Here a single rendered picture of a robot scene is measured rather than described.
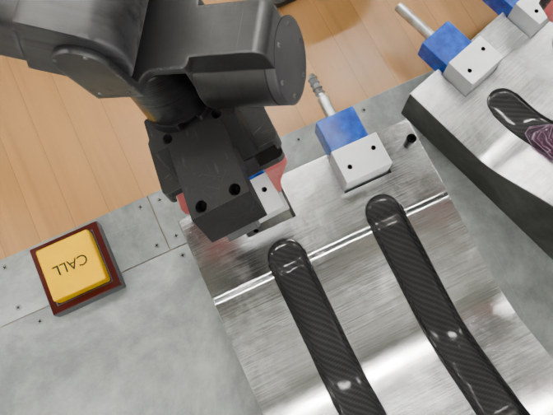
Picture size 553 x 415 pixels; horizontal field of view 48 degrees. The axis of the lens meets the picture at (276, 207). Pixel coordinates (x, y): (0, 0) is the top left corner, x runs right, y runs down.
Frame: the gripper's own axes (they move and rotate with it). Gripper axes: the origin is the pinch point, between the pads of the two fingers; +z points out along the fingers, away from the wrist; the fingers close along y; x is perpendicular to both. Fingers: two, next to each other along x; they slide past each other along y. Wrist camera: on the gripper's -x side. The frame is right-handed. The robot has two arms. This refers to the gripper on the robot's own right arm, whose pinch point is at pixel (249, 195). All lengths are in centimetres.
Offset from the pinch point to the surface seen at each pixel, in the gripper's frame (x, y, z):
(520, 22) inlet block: 12.6, 34.8, 10.8
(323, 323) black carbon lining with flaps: -10.0, 0.4, 10.6
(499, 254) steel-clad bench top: -6.5, 20.6, 22.3
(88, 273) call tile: 4.4, -20.0, 5.1
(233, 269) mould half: -3.0, -5.1, 5.5
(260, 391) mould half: -13.7, -7.6, 10.0
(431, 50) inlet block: 12.5, 24.0, 7.9
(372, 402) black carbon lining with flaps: -18.2, 1.5, 12.6
